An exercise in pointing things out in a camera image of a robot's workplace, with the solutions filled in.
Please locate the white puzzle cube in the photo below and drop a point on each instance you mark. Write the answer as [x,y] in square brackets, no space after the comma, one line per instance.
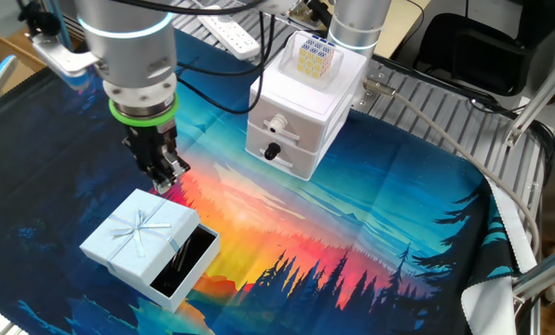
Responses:
[315,58]

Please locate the white drawer with black knob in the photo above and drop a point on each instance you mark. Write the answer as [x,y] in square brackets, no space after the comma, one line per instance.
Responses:
[301,164]

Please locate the slanted aluminium profile bar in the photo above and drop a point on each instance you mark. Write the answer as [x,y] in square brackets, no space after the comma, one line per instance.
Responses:
[538,95]

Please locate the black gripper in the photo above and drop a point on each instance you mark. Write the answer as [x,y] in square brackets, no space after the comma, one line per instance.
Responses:
[149,142]

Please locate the light blue ribboned box casing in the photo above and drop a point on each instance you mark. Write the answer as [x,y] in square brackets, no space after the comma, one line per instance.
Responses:
[138,232]

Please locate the black pen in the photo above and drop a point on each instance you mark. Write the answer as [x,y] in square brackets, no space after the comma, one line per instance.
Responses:
[180,258]

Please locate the colourful forest sunset tablecloth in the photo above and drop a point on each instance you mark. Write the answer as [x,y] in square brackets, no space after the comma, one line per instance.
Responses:
[352,223]

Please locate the beige wooden desk board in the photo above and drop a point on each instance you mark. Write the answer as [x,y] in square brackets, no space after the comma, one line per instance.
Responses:
[398,28]

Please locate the white power strip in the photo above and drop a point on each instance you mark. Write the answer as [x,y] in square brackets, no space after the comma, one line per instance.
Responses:
[231,35]

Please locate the clear plastic cube case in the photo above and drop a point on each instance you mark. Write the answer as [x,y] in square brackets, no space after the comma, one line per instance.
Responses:
[335,76]

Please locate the brown cardboard box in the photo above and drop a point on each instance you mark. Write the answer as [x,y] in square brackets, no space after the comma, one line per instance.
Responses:
[7,51]

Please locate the black office chair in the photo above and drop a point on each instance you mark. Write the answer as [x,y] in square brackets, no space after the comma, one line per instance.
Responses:
[473,56]

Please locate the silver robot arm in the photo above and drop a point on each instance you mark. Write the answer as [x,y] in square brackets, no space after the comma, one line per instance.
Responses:
[128,46]

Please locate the aluminium frame bar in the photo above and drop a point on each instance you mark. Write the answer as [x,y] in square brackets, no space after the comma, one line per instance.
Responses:
[545,274]

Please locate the white plastic drawer cabinet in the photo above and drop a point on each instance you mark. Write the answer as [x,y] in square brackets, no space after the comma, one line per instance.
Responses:
[324,102]

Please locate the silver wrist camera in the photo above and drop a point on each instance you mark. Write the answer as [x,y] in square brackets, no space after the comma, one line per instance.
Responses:
[65,62]

